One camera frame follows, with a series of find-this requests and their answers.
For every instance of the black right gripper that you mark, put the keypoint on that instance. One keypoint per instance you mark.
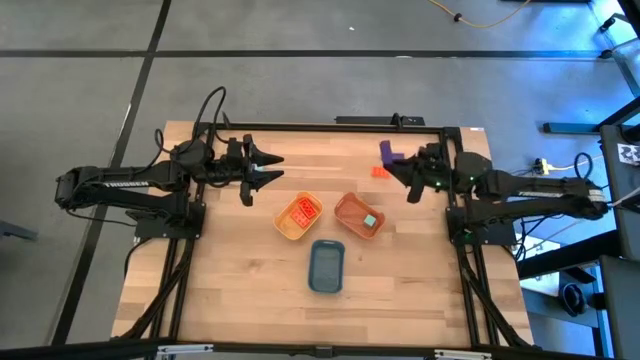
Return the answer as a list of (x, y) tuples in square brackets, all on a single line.
[(430, 172)]

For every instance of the yellow power plug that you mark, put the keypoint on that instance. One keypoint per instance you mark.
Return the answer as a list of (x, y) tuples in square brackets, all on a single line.
[(542, 164)]

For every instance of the silver metal bracket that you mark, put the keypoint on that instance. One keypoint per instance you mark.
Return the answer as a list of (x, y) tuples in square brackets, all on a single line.
[(462, 355), (185, 349)]

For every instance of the teal plastic building block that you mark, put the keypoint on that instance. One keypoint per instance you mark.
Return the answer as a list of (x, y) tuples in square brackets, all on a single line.
[(370, 221)]

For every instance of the orange plastic bin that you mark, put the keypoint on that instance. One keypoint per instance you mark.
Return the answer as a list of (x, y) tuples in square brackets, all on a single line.
[(352, 212)]

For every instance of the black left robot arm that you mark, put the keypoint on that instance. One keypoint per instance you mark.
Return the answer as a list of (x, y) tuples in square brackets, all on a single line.
[(125, 185)]

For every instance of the blue plastic bin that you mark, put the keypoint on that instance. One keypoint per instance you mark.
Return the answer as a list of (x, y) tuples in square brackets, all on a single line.
[(326, 267)]

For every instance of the purple plastic building block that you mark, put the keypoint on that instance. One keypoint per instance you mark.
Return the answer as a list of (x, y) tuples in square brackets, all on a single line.
[(385, 151)]

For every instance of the dark grey cabinet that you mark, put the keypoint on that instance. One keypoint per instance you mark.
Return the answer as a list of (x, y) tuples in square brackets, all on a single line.
[(620, 210), (622, 310)]

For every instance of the yellow plastic bin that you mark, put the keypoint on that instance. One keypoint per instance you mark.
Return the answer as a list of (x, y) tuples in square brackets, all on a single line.
[(285, 222)]

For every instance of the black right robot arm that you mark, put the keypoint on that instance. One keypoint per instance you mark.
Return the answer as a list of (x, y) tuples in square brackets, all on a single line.
[(530, 192)]

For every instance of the black clamp bar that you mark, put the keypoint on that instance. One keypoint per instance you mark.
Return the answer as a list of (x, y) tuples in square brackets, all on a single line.
[(370, 120)]

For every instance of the black metal table frame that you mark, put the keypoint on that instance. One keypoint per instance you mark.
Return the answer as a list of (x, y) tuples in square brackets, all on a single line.
[(325, 128)]

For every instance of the black aluminium crossbeam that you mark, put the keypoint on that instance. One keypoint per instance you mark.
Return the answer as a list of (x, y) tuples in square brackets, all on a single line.
[(75, 351)]

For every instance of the grey furniture leg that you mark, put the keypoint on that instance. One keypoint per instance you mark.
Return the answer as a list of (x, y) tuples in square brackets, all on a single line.
[(15, 231)]

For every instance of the small white label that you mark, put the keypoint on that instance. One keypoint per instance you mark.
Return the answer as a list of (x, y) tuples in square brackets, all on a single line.
[(476, 129)]

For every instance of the orange plastic building block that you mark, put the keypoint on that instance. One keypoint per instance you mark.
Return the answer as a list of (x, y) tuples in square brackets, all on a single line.
[(380, 172), (307, 208), (299, 218)]

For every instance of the black white fiducial tag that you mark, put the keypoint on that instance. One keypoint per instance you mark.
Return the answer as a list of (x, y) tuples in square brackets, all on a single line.
[(629, 154)]

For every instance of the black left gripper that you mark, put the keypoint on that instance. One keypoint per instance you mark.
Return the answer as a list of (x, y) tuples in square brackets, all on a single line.
[(247, 170)]

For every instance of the black headphones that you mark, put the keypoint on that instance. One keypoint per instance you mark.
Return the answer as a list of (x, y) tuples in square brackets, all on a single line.
[(572, 299)]

